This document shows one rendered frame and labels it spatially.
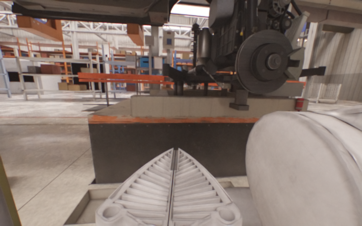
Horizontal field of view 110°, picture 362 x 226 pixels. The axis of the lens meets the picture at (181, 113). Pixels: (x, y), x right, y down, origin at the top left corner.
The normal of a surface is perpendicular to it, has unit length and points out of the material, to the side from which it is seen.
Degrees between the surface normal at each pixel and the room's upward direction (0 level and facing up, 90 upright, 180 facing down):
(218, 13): 104
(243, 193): 0
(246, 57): 90
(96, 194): 90
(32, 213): 0
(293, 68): 90
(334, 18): 90
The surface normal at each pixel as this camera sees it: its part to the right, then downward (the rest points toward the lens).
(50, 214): 0.03, -0.98
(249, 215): 0.00, -0.16
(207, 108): 0.12, 0.22
